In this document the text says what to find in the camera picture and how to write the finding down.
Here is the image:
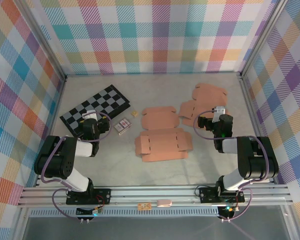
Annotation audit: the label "salmon cardboard sheets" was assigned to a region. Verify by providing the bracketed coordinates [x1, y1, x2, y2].
[177, 82, 232, 126]

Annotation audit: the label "pink cardboard paper box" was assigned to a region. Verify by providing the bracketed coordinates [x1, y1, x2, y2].
[134, 105, 193, 163]

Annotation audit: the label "playing card box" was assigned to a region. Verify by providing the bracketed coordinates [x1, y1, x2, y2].
[112, 117, 133, 136]

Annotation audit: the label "black grey chessboard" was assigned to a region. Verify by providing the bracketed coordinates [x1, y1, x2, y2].
[59, 84, 131, 137]

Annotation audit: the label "small black circuit board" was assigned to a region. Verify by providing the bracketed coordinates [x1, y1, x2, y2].
[76, 206, 103, 218]
[218, 205, 237, 219]

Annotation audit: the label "small pink eraser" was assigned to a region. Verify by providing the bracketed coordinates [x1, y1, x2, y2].
[156, 199, 173, 208]

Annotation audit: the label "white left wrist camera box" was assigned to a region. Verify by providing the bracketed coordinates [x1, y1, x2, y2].
[81, 110, 98, 120]

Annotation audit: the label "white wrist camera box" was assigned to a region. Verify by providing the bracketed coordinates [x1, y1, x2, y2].
[213, 106, 227, 123]
[81, 110, 98, 120]

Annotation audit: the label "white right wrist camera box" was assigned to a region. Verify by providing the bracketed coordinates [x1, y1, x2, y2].
[213, 106, 227, 123]

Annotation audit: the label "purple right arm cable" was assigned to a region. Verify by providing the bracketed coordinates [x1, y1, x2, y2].
[192, 109, 271, 221]

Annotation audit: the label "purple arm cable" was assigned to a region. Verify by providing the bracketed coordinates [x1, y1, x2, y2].
[192, 109, 271, 221]
[41, 111, 113, 221]

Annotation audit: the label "aluminium side rail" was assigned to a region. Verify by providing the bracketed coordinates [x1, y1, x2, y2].
[33, 76, 67, 188]
[238, 73, 276, 185]

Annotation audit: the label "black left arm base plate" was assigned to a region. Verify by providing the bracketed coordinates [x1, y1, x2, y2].
[65, 188, 112, 206]

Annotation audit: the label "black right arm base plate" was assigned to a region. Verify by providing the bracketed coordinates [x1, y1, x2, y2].
[198, 186, 246, 204]

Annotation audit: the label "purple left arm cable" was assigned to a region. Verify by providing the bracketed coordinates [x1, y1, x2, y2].
[41, 111, 113, 221]

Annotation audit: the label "aluminium mounting rail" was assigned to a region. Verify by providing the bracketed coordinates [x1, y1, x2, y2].
[16, 184, 295, 209]

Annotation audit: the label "aluminium frame post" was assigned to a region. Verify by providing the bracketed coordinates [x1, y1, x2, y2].
[238, 0, 291, 78]
[13, 0, 67, 82]

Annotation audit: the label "slotted grey cable duct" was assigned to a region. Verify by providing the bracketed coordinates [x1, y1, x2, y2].
[29, 209, 220, 217]

